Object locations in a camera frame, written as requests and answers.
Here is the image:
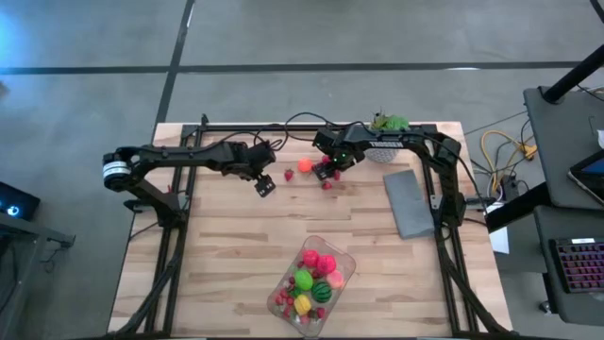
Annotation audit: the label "black pole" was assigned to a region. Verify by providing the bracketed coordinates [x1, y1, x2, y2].
[540, 42, 604, 105]

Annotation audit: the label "tablet computer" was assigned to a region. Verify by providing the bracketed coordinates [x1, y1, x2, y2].
[567, 148, 604, 207]

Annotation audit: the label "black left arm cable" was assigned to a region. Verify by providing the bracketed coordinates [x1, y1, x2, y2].
[221, 129, 290, 152]

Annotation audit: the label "black device with blue light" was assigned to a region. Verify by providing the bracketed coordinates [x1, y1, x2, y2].
[0, 181, 42, 222]

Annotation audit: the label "yellow toy fruit green leaves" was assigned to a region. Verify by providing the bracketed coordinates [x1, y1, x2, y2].
[293, 294, 313, 316]

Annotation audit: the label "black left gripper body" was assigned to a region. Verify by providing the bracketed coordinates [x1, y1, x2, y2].
[233, 140, 278, 183]

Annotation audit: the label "white paper sheet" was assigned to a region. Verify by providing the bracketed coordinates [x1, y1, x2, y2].
[485, 201, 512, 255]

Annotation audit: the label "small toy watermelon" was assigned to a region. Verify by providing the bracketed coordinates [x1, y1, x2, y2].
[310, 281, 333, 304]

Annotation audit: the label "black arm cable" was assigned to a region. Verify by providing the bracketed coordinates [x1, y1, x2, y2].
[282, 111, 374, 143]
[221, 129, 290, 152]

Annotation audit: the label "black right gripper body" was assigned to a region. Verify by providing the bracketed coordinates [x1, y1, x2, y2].
[311, 127, 367, 171]

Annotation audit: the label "clear plastic tupperware container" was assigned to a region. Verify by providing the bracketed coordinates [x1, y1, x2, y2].
[266, 234, 358, 337]

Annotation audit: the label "yellow cable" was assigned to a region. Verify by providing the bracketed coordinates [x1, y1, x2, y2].
[479, 129, 539, 190]

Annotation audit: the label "succulent in white patterned pot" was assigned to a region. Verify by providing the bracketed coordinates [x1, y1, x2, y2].
[365, 109, 411, 164]

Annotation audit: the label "grey folded cloth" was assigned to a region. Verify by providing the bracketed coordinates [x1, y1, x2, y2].
[381, 168, 436, 241]

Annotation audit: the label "backlit black keyboard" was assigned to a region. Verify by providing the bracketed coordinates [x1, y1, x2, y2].
[548, 235, 604, 295]

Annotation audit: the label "black aluminium table frame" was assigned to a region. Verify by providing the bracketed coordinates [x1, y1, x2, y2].
[108, 112, 513, 339]

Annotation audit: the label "dark grey desk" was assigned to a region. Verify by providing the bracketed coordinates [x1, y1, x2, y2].
[532, 205, 604, 327]
[522, 84, 604, 212]

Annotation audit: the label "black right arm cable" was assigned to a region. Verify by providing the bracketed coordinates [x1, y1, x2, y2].
[282, 111, 374, 143]

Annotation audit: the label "dark metal stand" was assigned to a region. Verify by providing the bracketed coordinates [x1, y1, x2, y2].
[0, 214, 76, 340]

